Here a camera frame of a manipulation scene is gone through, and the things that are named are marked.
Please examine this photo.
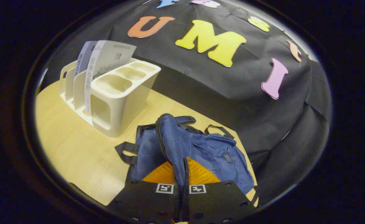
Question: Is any white book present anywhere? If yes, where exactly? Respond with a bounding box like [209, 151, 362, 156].
[84, 40, 137, 115]

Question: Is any blue schoolbag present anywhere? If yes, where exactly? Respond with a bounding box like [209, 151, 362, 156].
[115, 113, 255, 195]

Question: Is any grey-purple book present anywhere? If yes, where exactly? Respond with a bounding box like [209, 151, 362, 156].
[73, 40, 98, 80]

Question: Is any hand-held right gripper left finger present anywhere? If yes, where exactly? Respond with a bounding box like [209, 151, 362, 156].
[107, 160, 179, 224]

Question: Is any black backdrop cloth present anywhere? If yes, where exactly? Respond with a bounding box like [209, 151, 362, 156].
[41, 0, 332, 206]

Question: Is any cream plastic bookshelf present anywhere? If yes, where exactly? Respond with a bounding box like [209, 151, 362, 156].
[59, 58, 162, 138]

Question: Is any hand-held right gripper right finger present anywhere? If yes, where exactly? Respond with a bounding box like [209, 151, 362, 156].
[182, 157, 259, 224]

